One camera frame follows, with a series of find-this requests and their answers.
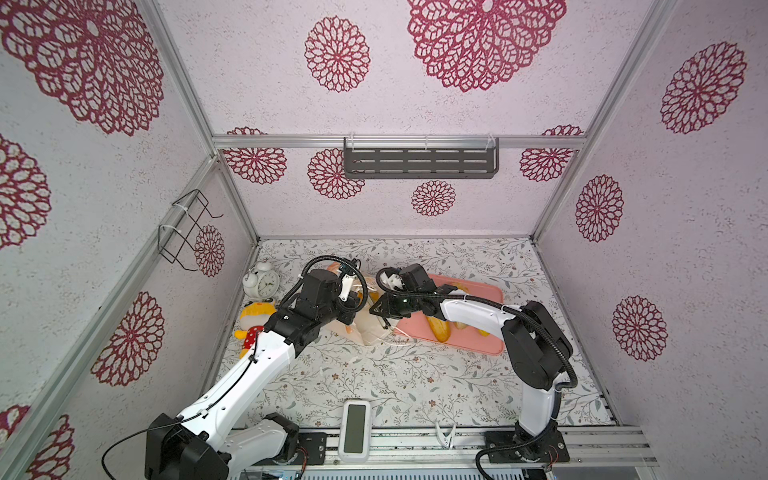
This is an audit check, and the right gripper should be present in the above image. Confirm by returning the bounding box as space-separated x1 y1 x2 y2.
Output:
368 292 422 318

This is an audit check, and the long baguette fake bread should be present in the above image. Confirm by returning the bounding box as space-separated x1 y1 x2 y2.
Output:
426 316 451 343

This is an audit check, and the golden bundt cake fake bread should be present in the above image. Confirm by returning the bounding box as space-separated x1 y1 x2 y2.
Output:
451 282 471 294

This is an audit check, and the printed paper bag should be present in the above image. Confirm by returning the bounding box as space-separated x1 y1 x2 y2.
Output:
324 275 409 346

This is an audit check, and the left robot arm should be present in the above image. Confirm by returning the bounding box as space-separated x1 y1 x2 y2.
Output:
144 285 368 479

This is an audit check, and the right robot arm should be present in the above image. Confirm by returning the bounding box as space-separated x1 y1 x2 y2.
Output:
369 285 578 448

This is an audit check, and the white alarm clock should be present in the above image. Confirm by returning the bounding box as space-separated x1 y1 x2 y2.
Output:
242 262 280 301

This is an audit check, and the pink plastic tray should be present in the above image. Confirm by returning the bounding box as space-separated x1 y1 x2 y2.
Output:
398 274 505 356

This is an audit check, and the yellow plush toy red dress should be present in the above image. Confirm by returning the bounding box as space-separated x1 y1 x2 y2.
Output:
234 302 276 358

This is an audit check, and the white digital timer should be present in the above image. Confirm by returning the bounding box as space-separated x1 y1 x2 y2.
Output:
337 399 372 463

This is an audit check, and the white plastic clip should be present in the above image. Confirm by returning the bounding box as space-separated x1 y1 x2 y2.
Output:
434 422 457 450

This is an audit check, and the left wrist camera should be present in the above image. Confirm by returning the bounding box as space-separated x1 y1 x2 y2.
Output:
296 255 368 312

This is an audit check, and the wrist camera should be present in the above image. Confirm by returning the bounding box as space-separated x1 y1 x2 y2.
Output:
379 264 437 293
296 255 368 312

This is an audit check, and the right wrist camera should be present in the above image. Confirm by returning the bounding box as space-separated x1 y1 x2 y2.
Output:
379 264 437 293

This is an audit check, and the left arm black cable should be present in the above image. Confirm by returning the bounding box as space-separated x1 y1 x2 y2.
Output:
100 254 368 480

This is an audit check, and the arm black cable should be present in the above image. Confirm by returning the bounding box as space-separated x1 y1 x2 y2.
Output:
375 266 579 480
100 254 368 480

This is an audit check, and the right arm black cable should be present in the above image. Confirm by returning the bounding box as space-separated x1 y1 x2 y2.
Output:
375 266 579 480

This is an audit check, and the dark grey wall shelf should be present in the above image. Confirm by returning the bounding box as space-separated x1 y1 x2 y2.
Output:
342 137 500 180

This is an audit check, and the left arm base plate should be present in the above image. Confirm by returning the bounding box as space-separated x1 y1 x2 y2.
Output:
282 432 328 466

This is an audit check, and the black wire wall rack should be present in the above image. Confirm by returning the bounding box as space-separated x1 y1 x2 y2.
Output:
156 189 224 275

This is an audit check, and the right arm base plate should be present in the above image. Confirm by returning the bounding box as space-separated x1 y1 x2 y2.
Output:
484 428 571 464

